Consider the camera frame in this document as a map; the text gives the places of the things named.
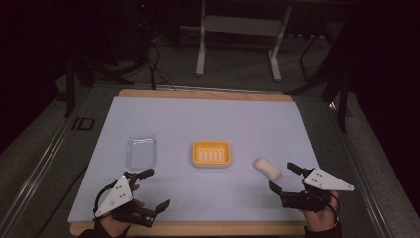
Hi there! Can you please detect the black tripod stand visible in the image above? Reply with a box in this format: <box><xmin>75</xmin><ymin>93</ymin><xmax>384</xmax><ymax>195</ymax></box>
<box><xmin>285</xmin><ymin>19</ymin><xmax>353</xmax><ymax>134</ymax></box>

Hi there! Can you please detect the black floor bracket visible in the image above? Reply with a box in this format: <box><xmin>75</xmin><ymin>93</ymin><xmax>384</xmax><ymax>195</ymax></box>
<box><xmin>70</xmin><ymin>116</ymin><xmax>96</xmax><ymax>132</ymax></box>

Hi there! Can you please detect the white metal stand frame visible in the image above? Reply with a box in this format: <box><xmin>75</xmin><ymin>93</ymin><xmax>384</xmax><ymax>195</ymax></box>
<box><xmin>195</xmin><ymin>0</ymin><xmax>294</xmax><ymax>83</ymax></box>

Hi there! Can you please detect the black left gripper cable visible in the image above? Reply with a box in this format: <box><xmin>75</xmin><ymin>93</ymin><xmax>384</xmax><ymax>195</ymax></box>
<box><xmin>93</xmin><ymin>182</ymin><xmax>117</xmax><ymax>216</ymax></box>

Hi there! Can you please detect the pale blue table mat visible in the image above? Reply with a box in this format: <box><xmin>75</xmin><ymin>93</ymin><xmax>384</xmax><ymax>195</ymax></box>
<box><xmin>66</xmin><ymin>95</ymin><xmax>320</xmax><ymax>224</ymax></box>

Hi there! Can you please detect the person's left hand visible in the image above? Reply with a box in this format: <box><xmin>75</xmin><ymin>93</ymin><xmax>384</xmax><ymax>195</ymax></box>
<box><xmin>98</xmin><ymin>183</ymin><xmax>147</xmax><ymax>238</ymax></box>

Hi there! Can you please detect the yellow soap dish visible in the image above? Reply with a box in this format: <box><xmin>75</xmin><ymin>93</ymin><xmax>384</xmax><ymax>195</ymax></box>
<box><xmin>191</xmin><ymin>140</ymin><xmax>233</xmax><ymax>169</ymax></box>

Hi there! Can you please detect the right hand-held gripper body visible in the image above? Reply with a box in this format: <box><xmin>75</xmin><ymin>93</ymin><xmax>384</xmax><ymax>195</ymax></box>
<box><xmin>279</xmin><ymin>167</ymin><xmax>356</xmax><ymax>213</ymax></box>

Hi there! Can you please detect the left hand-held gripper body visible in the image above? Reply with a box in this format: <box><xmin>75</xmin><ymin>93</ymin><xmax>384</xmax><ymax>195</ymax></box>
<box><xmin>93</xmin><ymin>171</ymin><xmax>158</xmax><ymax>229</ymax></box>

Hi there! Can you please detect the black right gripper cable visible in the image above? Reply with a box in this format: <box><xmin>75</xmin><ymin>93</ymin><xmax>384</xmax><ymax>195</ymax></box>
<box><xmin>326</xmin><ymin>190</ymin><xmax>342</xmax><ymax>223</ymax></box>

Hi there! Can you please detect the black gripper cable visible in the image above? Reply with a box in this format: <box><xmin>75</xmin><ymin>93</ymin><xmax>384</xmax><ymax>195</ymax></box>
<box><xmin>93</xmin><ymin>182</ymin><xmax>117</xmax><ymax>216</ymax></box>
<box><xmin>326</xmin><ymin>190</ymin><xmax>342</xmax><ymax>223</ymax></box>

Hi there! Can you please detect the black floor cable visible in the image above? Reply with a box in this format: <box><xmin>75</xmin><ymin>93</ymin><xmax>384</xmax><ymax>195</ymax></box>
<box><xmin>144</xmin><ymin>43</ymin><xmax>177</xmax><ymax>92</ymax></box>

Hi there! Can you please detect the clear plastic container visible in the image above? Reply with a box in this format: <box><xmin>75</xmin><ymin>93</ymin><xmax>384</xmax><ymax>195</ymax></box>
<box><xmin>124</xmin><ymin>133</ymin><xmax>158</xmax><ymax>172</ymax></box>

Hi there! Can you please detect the aluminium rail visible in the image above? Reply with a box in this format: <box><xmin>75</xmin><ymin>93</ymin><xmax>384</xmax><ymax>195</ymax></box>
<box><xmin>325</xmin><ymin>100</ymin><xmax>395</xmax><ymax>238</ymax></box>
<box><xmin>0</xmin><ymin>98</ymin><xmax>87</xmax><ymax>238</ymax></box>

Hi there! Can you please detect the person's right hand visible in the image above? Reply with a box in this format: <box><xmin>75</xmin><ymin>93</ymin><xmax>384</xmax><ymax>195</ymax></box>
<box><xmin>302</xmin><ymin>190</ymin><xmax>340</xmax><ymax>233</ymax></box>

